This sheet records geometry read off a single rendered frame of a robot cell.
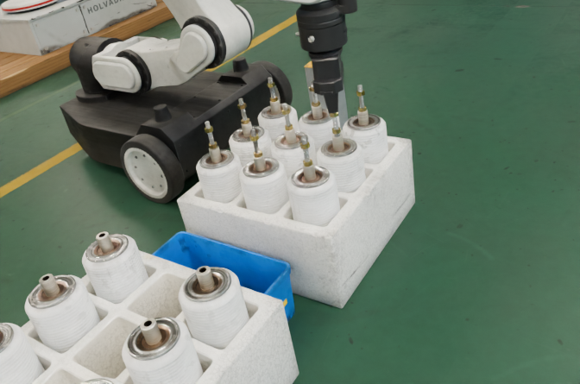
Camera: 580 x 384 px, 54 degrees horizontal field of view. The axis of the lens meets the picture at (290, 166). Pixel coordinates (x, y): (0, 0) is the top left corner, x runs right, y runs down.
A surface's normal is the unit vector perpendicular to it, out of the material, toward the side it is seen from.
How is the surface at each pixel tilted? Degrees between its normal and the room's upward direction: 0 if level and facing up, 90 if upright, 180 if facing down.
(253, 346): 90
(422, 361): 0
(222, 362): 0
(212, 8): 49
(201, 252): 88
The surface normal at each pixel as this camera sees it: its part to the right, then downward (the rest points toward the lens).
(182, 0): -0.55, 0.50
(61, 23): 0.82, 0.17
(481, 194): -0.16, -0.85
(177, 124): 0.47, -0.47
